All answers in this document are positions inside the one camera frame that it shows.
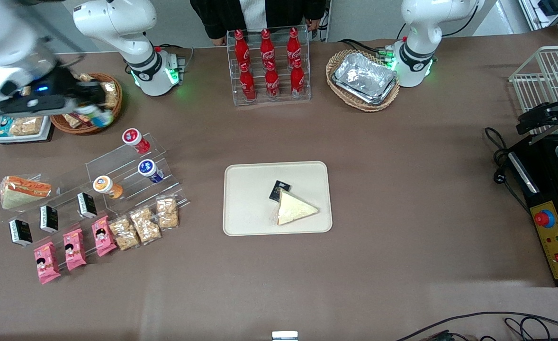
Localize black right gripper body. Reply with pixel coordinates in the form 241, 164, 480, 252
36, 65, 80, 99

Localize green gum bottle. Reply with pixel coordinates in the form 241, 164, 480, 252
77, 105, 115, 128

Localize red gum bottle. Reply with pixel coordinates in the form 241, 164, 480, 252
122, 128, 151, 154

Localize orange gum bottle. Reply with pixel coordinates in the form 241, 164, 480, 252
93, 175, 123, 199

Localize purple gum bottle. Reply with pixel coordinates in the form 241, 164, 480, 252
138, 159, 164, 184

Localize cream plastic tray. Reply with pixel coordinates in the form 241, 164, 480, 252
223, 161, 333, 236

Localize wicker basket with snacks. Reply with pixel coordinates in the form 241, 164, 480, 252
50, 72, 123, 135

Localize rice crisp packet in bin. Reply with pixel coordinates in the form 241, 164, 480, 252
9, 117, 44, 137

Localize black base under bin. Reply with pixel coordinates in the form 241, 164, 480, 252
0, 124, 55, 145

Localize small clear acrylic step stand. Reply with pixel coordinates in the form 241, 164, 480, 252
86, 133, 190, 216

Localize grey connector block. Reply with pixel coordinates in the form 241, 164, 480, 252
167, 52, 188, 86

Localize large clear acrylic step stand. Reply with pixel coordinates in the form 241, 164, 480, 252
0, 173, 118, 275

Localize black white snack box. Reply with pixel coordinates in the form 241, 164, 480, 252
8, 219, 33, 247
77, 192, 98, 219
40, 205, 59, 233

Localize wrapped orange filling sandwich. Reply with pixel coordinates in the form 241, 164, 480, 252
0, 175, 52, 210

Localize rice crisp snack packet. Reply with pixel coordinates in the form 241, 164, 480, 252
129, 206, 162, 245
108, 215, 141, 251
156, 196, 180, 230

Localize pink cartoon snack packet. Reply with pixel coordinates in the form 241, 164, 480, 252
63, 228, 88, 271
91, 215, 117, 257
33, 242, 62, 285

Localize person in dark jacket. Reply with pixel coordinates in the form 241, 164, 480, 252
190, 0, 327, 46

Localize red cola bottle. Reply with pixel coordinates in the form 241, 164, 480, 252
234, 29, 251, 67
287, 27, 302, 62
290, 59, 306, 98
265, 62, 280, 99
239, 63, 257, 101
260, 28, 276, 64

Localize black gold snack box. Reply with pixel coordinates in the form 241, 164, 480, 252
269, 180, 292, 203

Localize clear acrylic bottle rack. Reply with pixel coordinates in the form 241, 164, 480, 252
226, 26, 312, 106

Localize wrapped white triangle sandwich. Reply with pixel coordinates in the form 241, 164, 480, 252
275, 189, 320, 226

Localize wicker basket with foil trays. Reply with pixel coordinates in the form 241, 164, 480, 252
326, 49, 400, 112

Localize stack of foil trays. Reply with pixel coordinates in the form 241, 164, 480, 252
332, 52, 398, 105

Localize small electronic board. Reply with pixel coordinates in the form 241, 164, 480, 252
421, 330, 478, 341

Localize black cables at arm base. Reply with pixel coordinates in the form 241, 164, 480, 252
338, 39, 394, 56

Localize black power cable with plug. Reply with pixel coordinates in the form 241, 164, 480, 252
484, 127, 531, 214

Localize long black cable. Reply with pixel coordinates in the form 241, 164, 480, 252
395, 311, 558, 341

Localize white wire rack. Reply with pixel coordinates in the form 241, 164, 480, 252
509, 45, 558, 135

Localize looped black cable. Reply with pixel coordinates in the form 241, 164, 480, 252
504, 316, 552, 341

